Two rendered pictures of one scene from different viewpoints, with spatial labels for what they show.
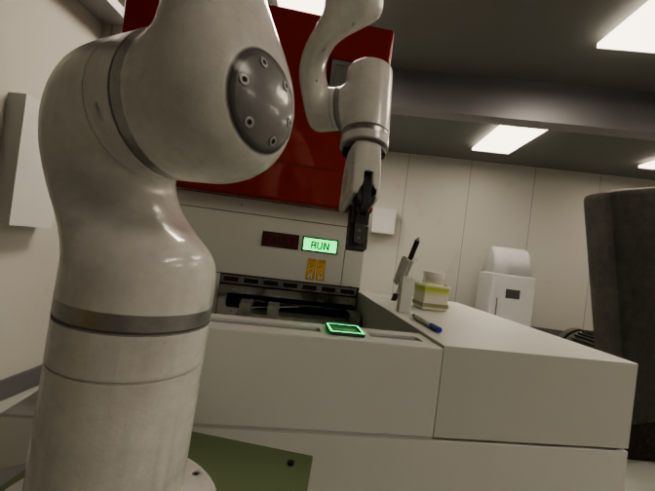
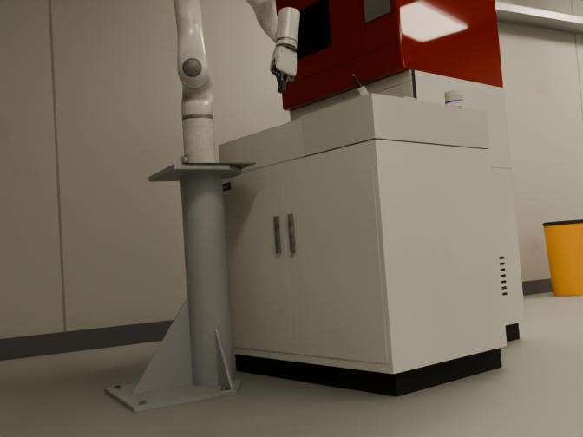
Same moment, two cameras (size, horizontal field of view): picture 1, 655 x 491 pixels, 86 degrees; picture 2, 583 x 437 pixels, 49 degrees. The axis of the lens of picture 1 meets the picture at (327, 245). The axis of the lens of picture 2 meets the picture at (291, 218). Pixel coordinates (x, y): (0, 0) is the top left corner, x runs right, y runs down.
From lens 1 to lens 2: 2.32 m
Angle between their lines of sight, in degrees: 58
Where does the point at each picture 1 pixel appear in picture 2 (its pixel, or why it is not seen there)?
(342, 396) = (277, 148)
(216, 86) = (181, 69)
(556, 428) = (343, 137)
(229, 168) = (190, 81)
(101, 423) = (186, 135)
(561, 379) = (342, 114)
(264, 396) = (258, 155)
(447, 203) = not seen: outside the picture
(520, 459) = (333, 156)
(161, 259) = (189, 103)
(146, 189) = (198, 94)
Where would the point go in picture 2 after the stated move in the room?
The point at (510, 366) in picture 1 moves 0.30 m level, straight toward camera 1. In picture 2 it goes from (323, 115) to (236, 120)
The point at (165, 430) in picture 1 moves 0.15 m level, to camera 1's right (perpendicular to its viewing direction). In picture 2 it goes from (196, 137) to (213, 129)
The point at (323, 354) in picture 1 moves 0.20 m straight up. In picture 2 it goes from (270, 134) to (266, 82)
